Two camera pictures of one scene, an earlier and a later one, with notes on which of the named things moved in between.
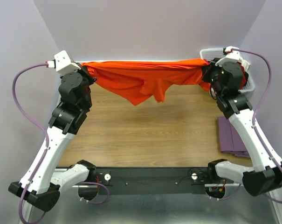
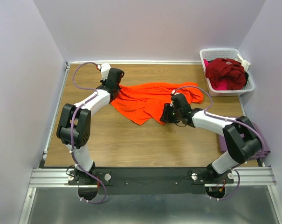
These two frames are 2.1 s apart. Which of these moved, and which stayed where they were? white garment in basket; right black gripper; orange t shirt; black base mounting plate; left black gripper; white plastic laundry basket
Moved: right black gripper; orange t shirt; left black gripper
Stayed: white garment in basket; white plastic laundry basket; black base mounting plate
